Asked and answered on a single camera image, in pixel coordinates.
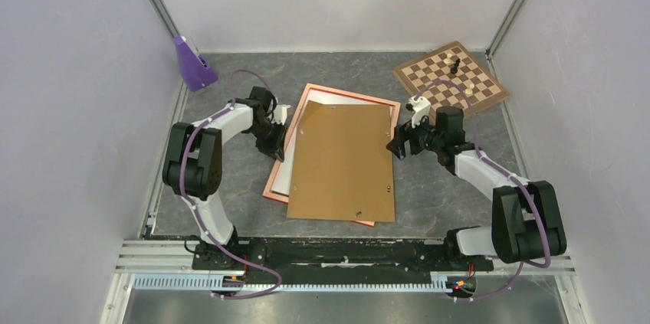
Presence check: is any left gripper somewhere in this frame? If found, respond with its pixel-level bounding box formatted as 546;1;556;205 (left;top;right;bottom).
247;119;288;162

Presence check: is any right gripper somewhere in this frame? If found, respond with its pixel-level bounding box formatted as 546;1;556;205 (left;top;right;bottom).
386;110;444;159

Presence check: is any orange picture frame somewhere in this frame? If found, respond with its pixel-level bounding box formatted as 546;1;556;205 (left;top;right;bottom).
263;83;400;226

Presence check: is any brown frame backing board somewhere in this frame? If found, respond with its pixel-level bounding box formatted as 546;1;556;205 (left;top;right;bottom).
287;102;396;222

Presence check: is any mountain landscape photo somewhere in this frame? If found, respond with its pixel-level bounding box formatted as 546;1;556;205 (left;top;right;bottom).
262;83;401;204

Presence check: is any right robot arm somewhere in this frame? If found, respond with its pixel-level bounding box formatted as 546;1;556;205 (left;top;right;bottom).
386;104;567;269

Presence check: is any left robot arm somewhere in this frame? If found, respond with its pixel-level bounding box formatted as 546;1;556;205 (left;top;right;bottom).
162;87;290;269

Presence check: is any white chess piece lower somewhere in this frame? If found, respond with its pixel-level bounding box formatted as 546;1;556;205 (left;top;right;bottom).
465;83;475;97

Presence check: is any black chess piece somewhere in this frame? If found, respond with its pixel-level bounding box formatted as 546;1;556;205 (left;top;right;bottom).
450;59;461;74

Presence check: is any wooden chessboard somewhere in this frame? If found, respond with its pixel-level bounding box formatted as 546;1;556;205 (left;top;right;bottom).
393;41;509;118

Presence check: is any purple plastic stand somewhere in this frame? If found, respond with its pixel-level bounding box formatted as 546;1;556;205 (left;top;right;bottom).
174;35;218;92

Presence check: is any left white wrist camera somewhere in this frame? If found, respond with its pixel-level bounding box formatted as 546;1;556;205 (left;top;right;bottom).
271;104;291;126

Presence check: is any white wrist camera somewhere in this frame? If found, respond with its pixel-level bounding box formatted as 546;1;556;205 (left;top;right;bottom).
406;96;431;129
271;104;291;126

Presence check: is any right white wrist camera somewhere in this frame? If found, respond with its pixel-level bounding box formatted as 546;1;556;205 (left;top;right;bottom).
406;96;431;129

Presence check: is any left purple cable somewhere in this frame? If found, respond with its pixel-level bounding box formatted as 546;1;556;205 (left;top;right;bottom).
179;70;284;301

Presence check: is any purple cable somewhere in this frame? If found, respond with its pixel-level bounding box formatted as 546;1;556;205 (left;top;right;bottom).
179;70;284;301
412;80;551;303

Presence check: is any light blue cable duct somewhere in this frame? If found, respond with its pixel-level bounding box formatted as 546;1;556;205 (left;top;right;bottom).
133;273;448;293

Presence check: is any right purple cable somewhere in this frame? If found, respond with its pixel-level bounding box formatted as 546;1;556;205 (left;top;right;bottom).
412;80;551;303

